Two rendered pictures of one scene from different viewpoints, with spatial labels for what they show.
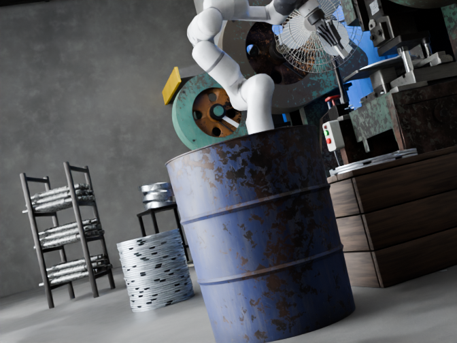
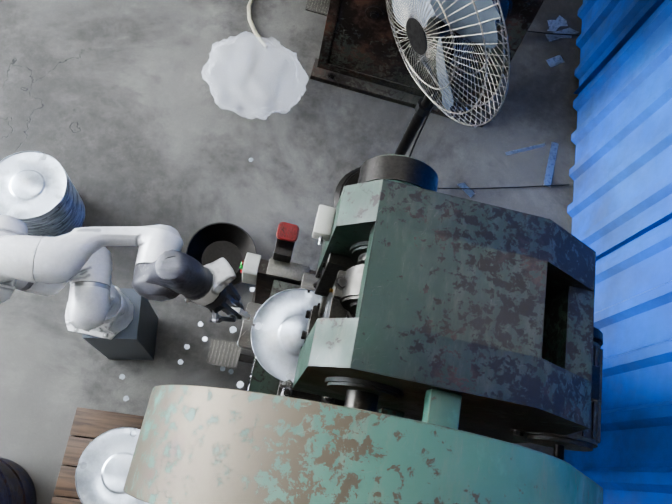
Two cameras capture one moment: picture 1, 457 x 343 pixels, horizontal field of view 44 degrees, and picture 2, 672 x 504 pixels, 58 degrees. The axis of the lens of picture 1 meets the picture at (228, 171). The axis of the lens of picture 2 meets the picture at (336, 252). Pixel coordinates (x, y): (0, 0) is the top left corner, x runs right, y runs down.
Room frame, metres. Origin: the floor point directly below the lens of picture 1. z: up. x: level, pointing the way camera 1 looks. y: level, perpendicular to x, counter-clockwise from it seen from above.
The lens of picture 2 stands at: (2.09, -0.80, 2.58)
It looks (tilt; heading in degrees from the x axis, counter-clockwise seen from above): 69 degrees down; 4
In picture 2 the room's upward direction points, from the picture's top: 25 degrees clockwise
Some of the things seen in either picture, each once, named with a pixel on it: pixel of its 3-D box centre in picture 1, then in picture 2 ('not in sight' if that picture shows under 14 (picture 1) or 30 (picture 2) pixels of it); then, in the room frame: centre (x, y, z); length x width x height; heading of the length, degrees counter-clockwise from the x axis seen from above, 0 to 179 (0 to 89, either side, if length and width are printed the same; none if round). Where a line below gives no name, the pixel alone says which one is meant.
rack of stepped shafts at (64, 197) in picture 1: (68, 233); not in sight; (4.09, 1.23, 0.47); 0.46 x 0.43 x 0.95; 86
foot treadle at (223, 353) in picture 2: not in sight; (282, 366); (2.49, -0.77, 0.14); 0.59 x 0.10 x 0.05; 106
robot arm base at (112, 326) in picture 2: not in sight; (95, 307); (2.30, -0.14, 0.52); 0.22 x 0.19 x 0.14; 117
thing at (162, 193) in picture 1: (166, 223); not in sight; (5.22, 0.67, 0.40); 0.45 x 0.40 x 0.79; 28
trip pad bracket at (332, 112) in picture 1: (341, 123); (283, 250); (2.76, -0.59, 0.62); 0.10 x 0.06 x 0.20; 16
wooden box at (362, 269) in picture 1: (387, 218); (131, 472); (1.89, -0.47, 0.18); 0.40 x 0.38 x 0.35; 110
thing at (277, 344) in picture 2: (383, 67); (299, 335); (2.49, -0.78, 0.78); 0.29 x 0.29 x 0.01
